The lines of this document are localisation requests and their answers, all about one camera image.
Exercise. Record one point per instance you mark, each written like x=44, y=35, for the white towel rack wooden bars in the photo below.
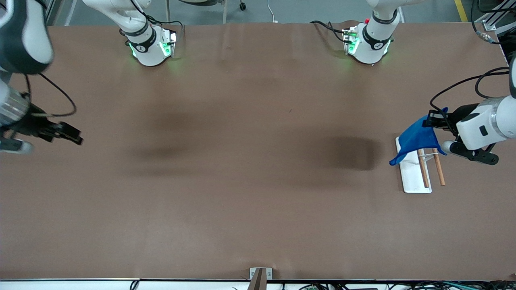
x=411, y=177

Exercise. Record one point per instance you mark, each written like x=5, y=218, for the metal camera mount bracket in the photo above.
x=258, y=276

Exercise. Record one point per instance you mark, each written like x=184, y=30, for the office chair base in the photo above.
x=225, y=10

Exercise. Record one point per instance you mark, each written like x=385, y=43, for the white table frame edge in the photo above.
x=60, y=284

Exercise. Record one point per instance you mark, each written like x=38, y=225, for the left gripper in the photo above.
x=460, y=114

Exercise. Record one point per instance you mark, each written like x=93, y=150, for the left base connector block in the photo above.
x=350, y=40

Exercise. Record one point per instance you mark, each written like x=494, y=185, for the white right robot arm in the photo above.
x=24, y=36

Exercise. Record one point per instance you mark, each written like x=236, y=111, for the aluminium frame profile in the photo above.
x=494, y=24

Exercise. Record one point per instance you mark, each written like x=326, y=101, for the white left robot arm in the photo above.
x=375, y=40

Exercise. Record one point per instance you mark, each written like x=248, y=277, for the right base connector block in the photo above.
x=169, y=42

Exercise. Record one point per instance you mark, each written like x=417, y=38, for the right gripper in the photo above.
x=29, y=123

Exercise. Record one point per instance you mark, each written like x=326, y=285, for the brown paper table cover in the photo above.
x=258, y=201

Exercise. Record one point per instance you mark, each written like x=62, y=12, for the base connector block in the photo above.
x=350, y=40
x=169, y=42

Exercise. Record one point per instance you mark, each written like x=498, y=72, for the blue cloth towel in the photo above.
x=417, y=137

